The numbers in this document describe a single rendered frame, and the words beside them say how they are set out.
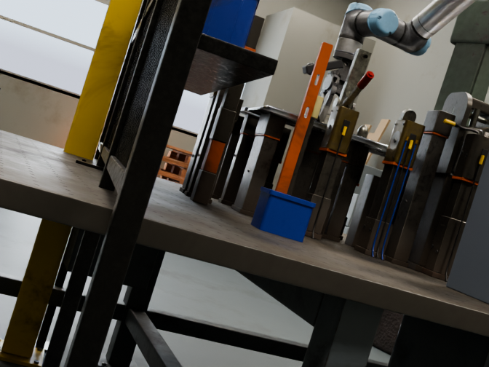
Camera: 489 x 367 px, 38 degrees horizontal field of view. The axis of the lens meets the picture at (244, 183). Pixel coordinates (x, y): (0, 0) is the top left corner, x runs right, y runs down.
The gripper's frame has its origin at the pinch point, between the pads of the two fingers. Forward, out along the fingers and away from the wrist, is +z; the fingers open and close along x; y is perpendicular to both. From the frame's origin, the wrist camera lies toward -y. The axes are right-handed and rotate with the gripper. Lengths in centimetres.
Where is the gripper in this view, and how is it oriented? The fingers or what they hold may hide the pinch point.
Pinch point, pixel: (319, 118)
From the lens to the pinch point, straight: 213.8
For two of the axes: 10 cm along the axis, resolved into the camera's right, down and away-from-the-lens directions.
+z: -3.0, 9.5, 0.1
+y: 9.3, 2.9, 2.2
